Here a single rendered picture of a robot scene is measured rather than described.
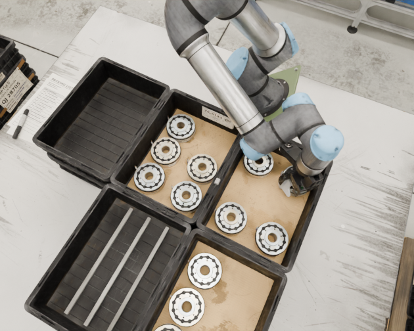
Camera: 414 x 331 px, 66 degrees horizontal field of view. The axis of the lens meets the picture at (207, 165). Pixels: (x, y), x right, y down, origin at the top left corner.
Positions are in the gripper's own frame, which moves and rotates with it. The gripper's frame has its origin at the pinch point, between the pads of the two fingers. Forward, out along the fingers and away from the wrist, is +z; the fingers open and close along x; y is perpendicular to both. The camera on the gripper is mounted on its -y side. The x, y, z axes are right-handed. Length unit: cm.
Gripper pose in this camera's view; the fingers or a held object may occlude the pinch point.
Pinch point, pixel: (288, 182)
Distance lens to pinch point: 111.4
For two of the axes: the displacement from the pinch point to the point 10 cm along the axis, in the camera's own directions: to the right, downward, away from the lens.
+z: -0.2, 3.9, 9.2
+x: 9.3, -3.3, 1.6
